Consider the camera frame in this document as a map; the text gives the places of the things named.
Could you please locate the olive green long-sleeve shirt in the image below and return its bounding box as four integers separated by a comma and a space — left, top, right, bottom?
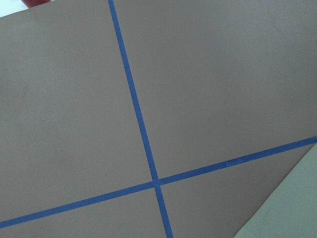
235, 146, 317, 238

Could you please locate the red cylinder bottle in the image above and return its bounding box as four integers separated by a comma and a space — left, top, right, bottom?
22, 0, 51, 8

